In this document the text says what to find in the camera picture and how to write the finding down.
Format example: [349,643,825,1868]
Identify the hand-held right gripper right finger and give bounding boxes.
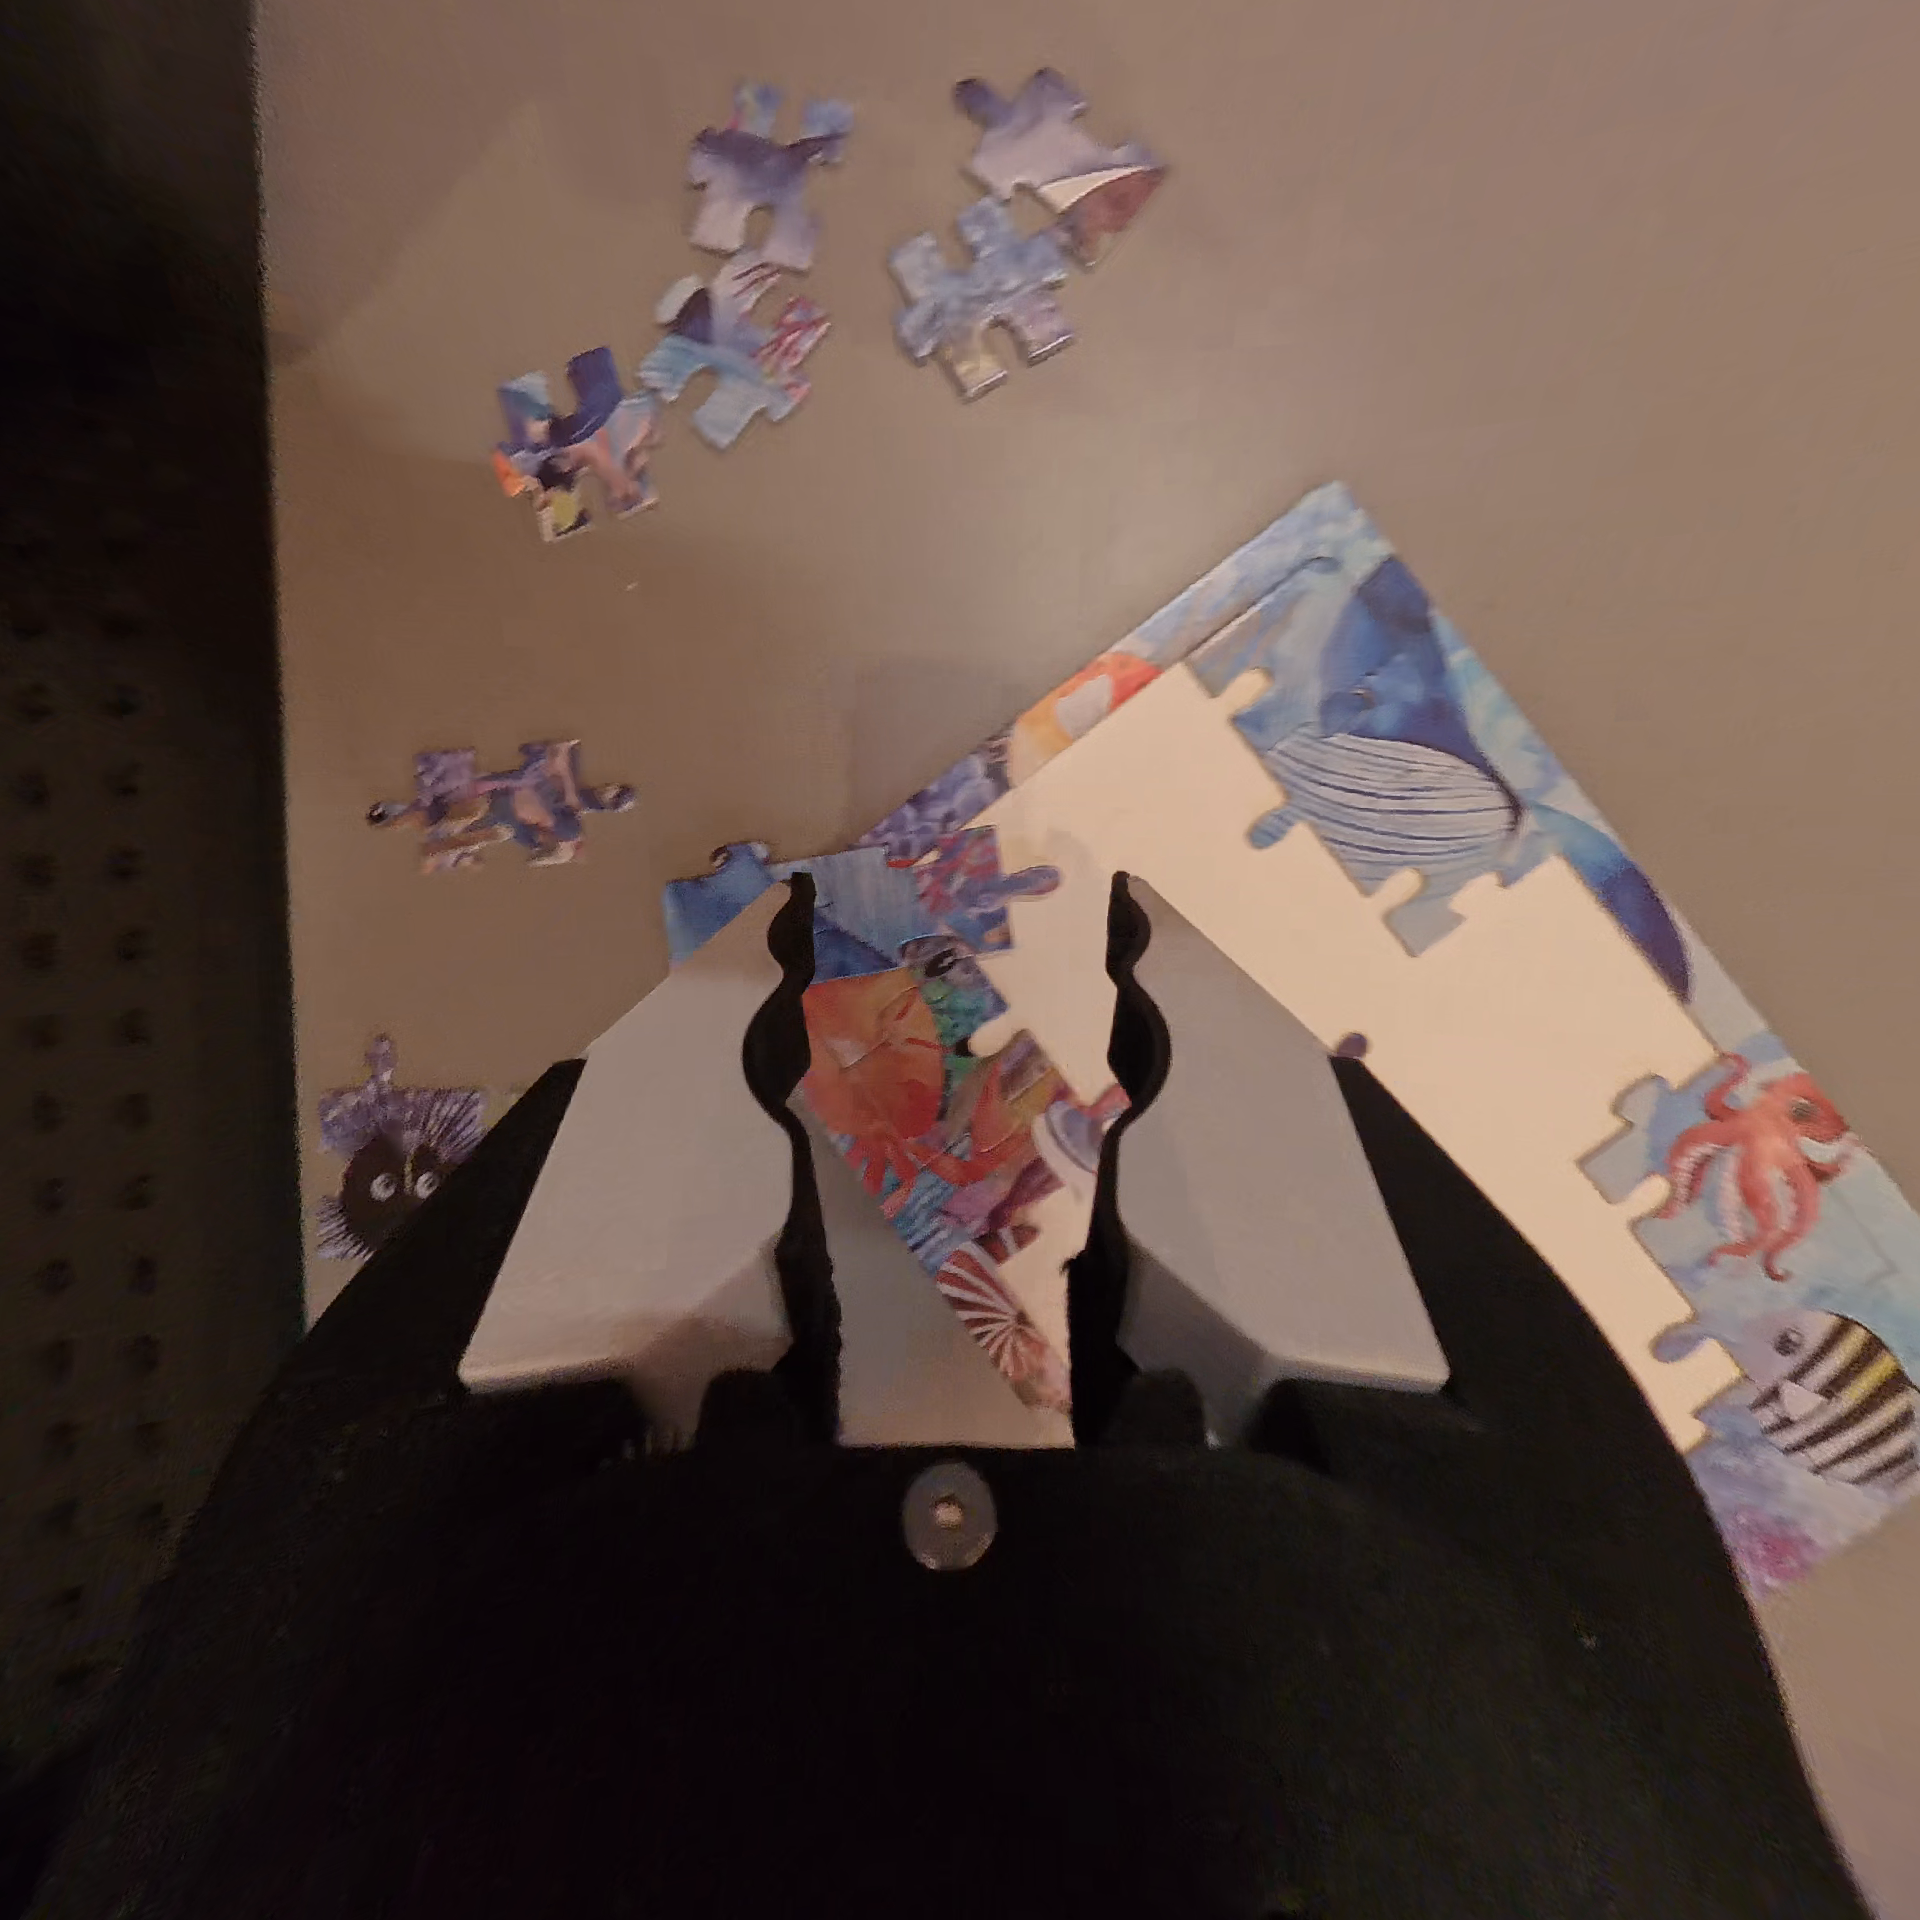
[1068,870,1450,1449]

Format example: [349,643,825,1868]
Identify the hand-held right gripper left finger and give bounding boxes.
[455,870,837,1449]

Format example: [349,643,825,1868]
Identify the sea print jigsaw puzzle board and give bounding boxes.
[854,480,1920,1600]

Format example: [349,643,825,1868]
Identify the striped whale belly puzzle piece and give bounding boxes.
[809,843,905,970]

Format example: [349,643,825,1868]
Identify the black spiny fish puzzle piece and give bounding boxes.
[313,1034,491,1266]

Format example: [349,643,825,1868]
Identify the joined orange crab puzzle pieces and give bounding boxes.
[802,959,1129,1247]

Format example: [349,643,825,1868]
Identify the joined blue whale puzzle pieces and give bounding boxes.
[1229,561,1532,957]

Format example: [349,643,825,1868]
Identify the black mesh chair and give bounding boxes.
[0,0,309,1802]

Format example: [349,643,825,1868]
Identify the pale blue zebra-striped puzzle piece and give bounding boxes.
[887,201,1081,404]

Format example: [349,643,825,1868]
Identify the pale blue purple puzzle piece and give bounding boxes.
[685,82,858,271]

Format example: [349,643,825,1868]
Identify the grey blue white puzzle piece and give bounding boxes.
[951,66,1169,271]

